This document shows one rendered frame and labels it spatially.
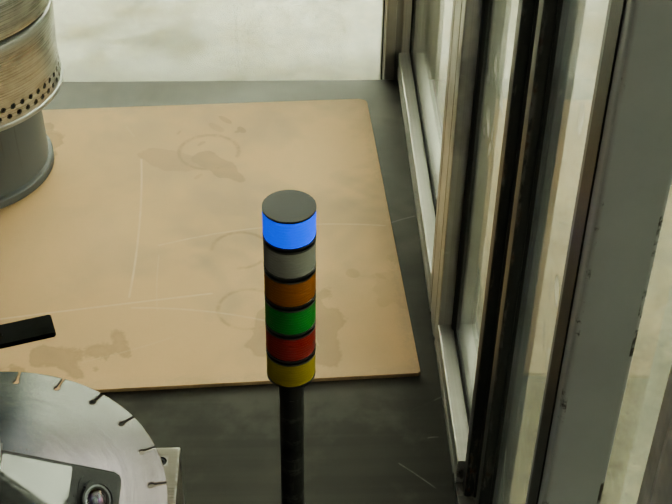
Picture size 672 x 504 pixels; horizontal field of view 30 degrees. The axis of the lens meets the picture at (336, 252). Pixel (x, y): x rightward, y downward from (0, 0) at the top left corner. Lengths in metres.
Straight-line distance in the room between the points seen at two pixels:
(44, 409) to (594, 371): 0.63
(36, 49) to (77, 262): 0.27
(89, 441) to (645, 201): 0.66
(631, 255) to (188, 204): 1.15
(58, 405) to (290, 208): 0.30
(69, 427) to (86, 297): 0.45
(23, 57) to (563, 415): 1.07
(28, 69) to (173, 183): 0.27
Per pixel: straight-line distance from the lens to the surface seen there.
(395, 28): 1.96
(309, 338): 1.11
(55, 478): 0.90
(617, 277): 0.63
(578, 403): 0.69
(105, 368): 1.49
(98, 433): 1.14
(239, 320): 1.53
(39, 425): 1.16
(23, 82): 1.63
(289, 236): 1.02
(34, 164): 1.75
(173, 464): 1.24
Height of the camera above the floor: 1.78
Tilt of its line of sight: 39 degrees down
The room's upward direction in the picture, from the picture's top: 1 degrees clockwise
